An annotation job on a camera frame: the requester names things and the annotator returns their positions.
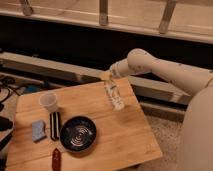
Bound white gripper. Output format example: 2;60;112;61
100;59;130;81

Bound small white plastic bottle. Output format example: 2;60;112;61
104;80;125;110

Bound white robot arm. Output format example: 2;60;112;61
100;48;213;171

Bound translucent plastic cup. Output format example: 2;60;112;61
39;92;58;113

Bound black round bowl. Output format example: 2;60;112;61
60;116;97;153

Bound black white striped object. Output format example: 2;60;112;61
50;112;61;141

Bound wooden board table top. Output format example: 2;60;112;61
6;79;162;171

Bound blue sponge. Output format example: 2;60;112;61
32;120;46;142

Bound red brown oblong object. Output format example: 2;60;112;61
52;148;61;171

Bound black object at left edge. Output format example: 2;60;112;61
0;116;13;132

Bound black cables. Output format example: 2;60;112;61
0;75;26;104

